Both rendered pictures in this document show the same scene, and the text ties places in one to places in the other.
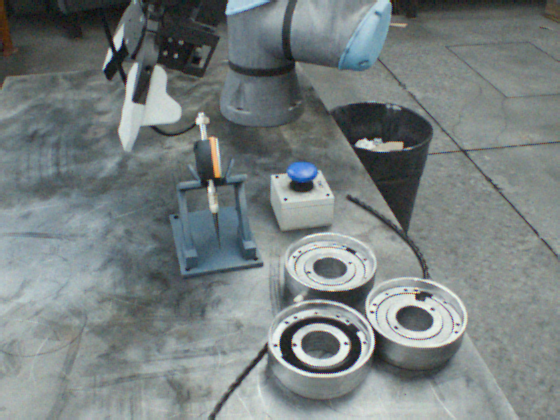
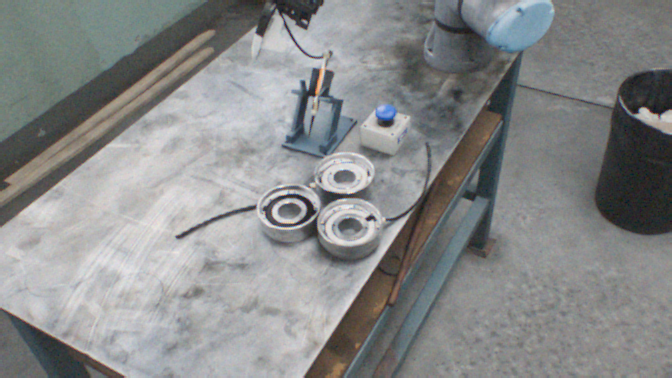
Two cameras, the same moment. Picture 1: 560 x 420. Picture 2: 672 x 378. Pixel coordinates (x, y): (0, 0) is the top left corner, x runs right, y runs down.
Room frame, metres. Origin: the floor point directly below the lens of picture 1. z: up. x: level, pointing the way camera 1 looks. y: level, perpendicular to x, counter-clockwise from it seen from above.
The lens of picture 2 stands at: (-0.03, -0.62, 1.58)
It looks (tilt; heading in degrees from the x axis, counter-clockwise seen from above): 44 degrees down; 44
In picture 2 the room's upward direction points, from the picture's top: 4 degrees counter-clockwise
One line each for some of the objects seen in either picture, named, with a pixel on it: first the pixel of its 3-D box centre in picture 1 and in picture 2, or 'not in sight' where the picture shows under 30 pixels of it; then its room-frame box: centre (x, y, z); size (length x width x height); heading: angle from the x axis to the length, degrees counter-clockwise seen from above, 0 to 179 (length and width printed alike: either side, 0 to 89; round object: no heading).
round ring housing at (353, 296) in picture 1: (329, 273); (344, 180); (0.56, -0.06, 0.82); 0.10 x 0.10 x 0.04
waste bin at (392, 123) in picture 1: (370, 183); (658, 156); (1.73, -0.30, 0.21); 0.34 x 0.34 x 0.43
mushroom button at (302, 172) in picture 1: (301, 182); (385, 119); (0.71, -0.03, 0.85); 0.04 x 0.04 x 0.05
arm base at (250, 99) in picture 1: (262, 82); (460, 34); (1.05, 0.03, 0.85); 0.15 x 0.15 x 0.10
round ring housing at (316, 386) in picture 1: (320, 350); (289, 214); (0.44, -0.05, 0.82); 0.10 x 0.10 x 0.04
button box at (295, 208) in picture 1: (300, 196); (386, 128); (0.72, -0.03, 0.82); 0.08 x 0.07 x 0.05; 12
